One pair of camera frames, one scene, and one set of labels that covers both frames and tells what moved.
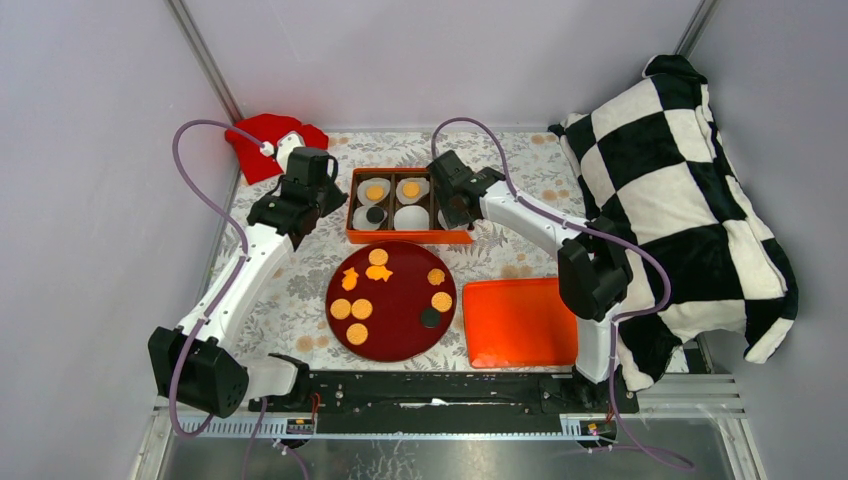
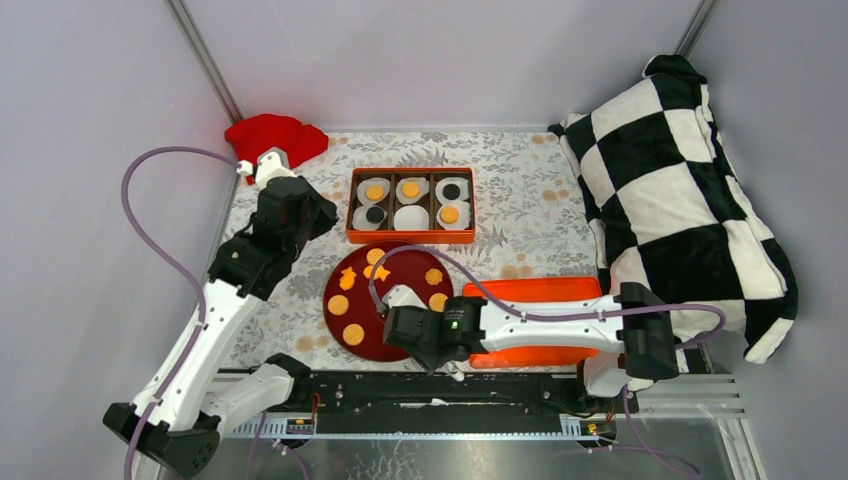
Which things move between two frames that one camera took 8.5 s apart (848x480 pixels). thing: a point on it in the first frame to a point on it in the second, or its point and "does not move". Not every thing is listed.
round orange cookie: x=362 y=308 to x=436 y=301
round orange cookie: x=374 y=192 does not move
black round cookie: x=375 y=215 does not move
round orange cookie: x=411 y=190 does not move
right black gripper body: x=450 y=213 to x=429 y=357
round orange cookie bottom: x=357 y=334 does not move
